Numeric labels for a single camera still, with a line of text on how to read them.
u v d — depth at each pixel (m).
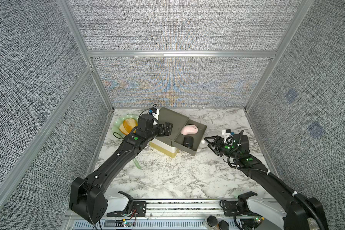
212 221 0.65
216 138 0.72
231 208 0.73
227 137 0.74
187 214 0.73
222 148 0.70
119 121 1.05
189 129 0.85
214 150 0.75
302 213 0.39
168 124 0.69
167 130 0.69
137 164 0.90
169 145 0.81
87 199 0.40
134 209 0.73
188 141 0.82
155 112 0.68
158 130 0.69
